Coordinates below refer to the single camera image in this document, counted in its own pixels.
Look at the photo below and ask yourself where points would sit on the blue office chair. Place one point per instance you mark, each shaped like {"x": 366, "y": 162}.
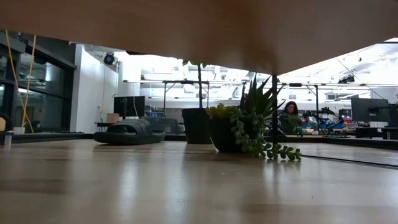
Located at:
{"x": 168, "y": 125}

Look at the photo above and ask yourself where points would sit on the cardboard box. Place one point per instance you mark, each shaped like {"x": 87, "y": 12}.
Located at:
{"x": 112, "y": 118}

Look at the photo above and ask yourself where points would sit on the black slide sandal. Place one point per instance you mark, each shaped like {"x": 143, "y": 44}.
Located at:
{"x": 130, "y": 132}

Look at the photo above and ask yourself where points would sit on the black aluminium table frame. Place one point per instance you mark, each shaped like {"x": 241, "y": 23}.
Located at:
{"x": 46, "y": 137}

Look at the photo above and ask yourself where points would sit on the black metal frame rig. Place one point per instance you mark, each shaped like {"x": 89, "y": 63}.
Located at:
{"x": 186, "y": 82}

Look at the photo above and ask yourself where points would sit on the black background desk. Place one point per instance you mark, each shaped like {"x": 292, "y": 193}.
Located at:
{"x": 373, "y": 129}

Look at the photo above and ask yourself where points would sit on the black computer monitor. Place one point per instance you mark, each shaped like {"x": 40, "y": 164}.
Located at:
{"x": 129, "y": 106}
{"x": 370, "y": 109}

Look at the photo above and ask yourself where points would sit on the silver metal post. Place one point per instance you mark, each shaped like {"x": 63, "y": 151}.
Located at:
{"x": 8, "y": 138}

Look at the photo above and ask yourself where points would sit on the leafy tree in black pot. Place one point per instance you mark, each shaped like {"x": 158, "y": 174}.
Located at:
{"x": 196, "y": 126}

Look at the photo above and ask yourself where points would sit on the person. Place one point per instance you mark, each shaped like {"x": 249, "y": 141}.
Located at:
{"x": 290, "y": 118}

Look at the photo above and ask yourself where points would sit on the succulents in black pot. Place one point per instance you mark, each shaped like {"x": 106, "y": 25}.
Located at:
{"x": 224, "y": 133}

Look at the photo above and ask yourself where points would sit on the black round wall camera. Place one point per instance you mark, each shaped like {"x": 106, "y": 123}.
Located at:
{"x": 109, "y": 58}

